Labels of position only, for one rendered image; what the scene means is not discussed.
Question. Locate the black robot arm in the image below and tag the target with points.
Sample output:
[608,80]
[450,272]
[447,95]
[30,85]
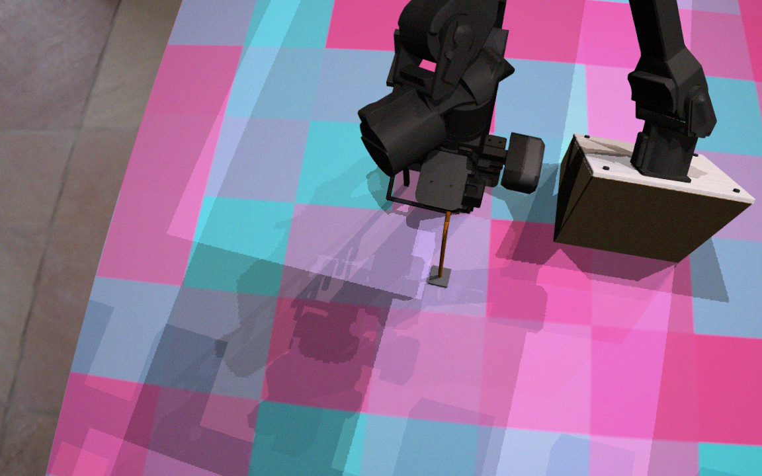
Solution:
[668,85]

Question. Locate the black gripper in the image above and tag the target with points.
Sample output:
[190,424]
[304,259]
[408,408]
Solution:
[523,159]

